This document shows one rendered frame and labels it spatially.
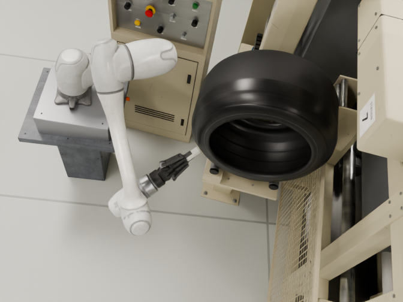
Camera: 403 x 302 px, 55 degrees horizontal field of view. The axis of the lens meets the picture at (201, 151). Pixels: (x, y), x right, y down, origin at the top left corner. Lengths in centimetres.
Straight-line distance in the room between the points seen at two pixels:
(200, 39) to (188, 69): 20
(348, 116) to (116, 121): 100
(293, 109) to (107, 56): 67
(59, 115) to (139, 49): 79
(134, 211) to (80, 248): 115
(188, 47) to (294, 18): 84
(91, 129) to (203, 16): 82
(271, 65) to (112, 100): 59
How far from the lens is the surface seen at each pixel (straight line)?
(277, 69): 143
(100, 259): 256
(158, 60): 146
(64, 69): 198
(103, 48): 142
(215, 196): 272
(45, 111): 213
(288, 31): 161
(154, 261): 254
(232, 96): 138
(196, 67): 228
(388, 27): 123
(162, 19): 219
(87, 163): 258
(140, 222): 146
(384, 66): 111
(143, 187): 163
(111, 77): 143
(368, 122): 107
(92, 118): 209
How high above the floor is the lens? 244
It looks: 58 degrees down
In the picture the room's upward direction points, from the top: 14 degrees clockwise
